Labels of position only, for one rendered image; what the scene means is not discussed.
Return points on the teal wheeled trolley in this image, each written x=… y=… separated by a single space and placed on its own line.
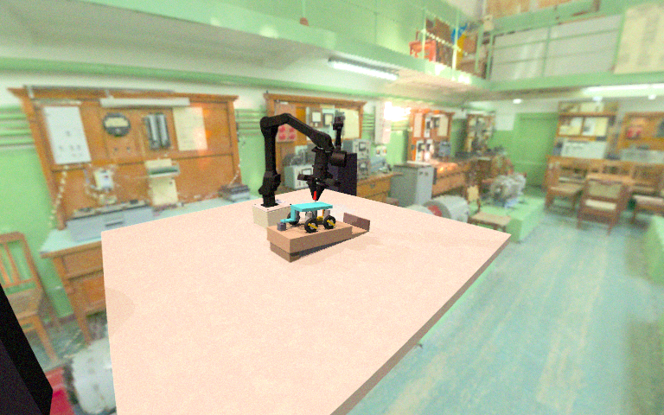
x=310 y=210

